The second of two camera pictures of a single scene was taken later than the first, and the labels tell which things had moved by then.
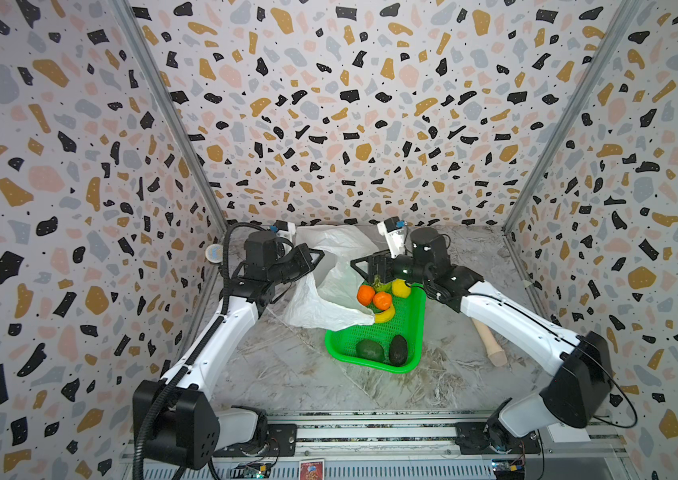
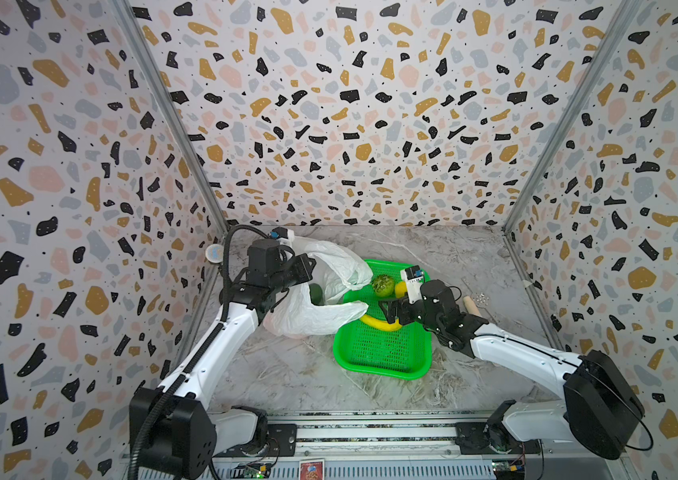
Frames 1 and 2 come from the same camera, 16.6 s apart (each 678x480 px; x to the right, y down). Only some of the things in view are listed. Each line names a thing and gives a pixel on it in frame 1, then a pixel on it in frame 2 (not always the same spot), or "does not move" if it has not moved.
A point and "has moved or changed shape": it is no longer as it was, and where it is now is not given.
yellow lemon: (400, 288) does not move
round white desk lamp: (214, 253) does not move
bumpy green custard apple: (379, 286) does not move
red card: (312, 469) does not move
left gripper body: (284, 267) does not move
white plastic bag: (328, 296) has moved or changed shape
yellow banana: (385, 316) has moved or changed shape
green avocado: (370, 349) to (316, 294)
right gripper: (379, 264) to (409, 311)
